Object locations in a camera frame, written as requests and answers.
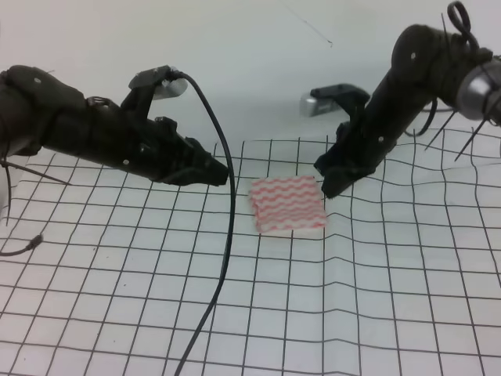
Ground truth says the pink wavy striped towel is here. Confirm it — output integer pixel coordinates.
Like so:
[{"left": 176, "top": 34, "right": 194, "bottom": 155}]
[{"left": 249, "top": 175, "right": 327, "bottom": 233}]

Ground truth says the loose black cable with plug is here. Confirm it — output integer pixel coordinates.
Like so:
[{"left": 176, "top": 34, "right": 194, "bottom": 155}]
[{"left": 0, "top": 233, "right": 45, "bottom": 258}]

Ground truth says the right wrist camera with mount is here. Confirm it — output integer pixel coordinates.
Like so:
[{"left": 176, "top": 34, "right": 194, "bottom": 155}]
[{"left": 300, "top": 84, "right": 370, "bottom": 124}]

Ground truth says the black left camera cable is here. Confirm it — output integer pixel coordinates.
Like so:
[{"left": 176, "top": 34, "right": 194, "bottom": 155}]
[{"left": 170, "top": 68, "right": 236, "bottom": 376}]

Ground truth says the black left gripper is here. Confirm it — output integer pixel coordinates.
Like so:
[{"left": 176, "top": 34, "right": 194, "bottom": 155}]
[{"left": 1, "top": 65, "right": 229, "bottom": 186}]

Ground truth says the black zip tie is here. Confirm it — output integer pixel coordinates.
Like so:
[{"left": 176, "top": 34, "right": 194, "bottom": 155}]
[
  {"left": 0, "top": 156, "right": 74, "bottom": 228},
  {"left": 424, "top": 13, "right": 501, "bottom": 161}
]

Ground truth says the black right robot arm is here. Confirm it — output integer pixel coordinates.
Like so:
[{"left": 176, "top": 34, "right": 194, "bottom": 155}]
[{"left": 314, "top": 25, "right": 500, "bottom": 198}]

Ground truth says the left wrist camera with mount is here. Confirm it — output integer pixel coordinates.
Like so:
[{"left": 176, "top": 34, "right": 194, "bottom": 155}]
[{"left": 121, "top": 65, "right": 188, "bottom": 119}]

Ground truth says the black right zip tie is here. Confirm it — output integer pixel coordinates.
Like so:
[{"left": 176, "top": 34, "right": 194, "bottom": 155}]
[{"left": 424, "top": 13, "right": 501, "bottom": 161}]

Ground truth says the white black-grid tablecloth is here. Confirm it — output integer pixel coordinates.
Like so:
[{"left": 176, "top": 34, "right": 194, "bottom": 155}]
[{"left": 1, "top": 130, "right": 500, "bottom": 375}]

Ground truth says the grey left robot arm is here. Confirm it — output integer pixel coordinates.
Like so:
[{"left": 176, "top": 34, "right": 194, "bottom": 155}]
[{"left": 1, "top": 65, "right": 229, "bottom": 186}]

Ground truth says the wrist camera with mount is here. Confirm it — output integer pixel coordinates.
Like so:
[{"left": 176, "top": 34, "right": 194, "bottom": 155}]
[
  {"left": 300, "top": 84, "right": 370, "bottom": 124},
  {"left": 121, "top": 65, "right": 188, "bottom": 119}
]

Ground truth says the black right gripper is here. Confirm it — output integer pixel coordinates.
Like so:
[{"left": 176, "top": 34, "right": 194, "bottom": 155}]
[{"left": 314, "top": 25, "right": 493, "bottom": 198}]

